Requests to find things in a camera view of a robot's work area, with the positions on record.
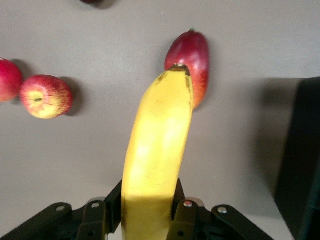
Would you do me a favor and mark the red yellow mango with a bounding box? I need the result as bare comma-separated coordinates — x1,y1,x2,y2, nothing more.
164,27,210,110

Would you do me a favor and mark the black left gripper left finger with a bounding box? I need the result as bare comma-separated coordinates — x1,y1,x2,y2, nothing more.
0,178,123,240

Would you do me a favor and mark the yellow banana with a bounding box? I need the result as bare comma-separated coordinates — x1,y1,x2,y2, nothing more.
120,63,195,240

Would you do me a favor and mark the pink red round fruit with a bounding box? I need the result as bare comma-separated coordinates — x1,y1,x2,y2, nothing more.
0,57,24,103

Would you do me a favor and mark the red yellow striped apple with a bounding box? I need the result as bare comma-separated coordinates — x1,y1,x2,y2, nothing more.
19,74,74,120

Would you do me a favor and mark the black plastic box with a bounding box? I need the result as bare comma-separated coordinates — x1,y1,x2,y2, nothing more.
274,76,320,240

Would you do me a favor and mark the brown table mat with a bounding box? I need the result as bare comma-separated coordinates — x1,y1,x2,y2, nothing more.
0,0,320,240

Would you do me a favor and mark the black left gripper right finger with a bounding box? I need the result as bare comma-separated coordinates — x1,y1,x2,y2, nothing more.
166,178,273,240

